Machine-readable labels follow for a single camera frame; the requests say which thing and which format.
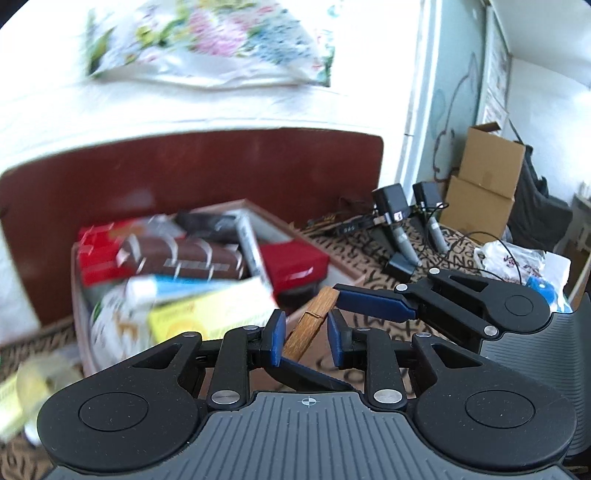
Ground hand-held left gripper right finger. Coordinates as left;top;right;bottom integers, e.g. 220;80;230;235
327;308;483;411

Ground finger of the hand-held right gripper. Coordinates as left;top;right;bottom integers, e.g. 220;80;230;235
332;268;520;341
272;357;354;393

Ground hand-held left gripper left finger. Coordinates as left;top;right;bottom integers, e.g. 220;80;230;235
131;309;287;411

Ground wooden clothespin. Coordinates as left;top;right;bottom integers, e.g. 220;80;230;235
283;286;341;365

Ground cardboard box container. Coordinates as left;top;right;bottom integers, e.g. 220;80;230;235
71;198;370;376

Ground yellow green box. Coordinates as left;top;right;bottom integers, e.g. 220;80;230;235
0;355;86;441

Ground blue object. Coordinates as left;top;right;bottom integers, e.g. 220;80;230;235
526;274;563;315

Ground yellow carton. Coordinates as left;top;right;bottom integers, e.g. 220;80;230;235
148;290;280;348

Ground flat red box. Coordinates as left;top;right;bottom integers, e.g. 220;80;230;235
259;241;331;296

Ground black electronic device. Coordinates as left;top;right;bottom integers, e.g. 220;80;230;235
307;213;386;237

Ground white marker tube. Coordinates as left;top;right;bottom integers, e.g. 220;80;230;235
236;213;273;296

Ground white plastic bag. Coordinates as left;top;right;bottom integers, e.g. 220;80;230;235
473;240;572;303

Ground letter print blanket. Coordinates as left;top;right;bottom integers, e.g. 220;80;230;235
0;217;573;480

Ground blue white toothpaste box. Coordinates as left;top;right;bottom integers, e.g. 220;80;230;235
126;273;274;311

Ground brown snack packet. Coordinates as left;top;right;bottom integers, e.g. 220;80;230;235
116;233;246;282

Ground black pouch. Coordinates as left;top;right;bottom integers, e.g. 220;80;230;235
177;210;241;245

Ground low cardboard box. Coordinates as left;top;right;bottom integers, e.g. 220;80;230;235
438;175;515;245

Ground dark clothing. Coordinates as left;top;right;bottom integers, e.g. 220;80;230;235
507;144;574;254

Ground white printed bag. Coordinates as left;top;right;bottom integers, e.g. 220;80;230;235
89;290;158;367

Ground tall cardboard box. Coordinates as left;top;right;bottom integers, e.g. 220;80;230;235
461;122;527;200

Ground brown headboard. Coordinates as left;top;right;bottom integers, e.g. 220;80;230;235
0;128;385;344

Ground floral pillow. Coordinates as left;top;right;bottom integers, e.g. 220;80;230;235
84;0;336;89

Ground wall poster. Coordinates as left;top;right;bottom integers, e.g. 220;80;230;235
482;9;514;134

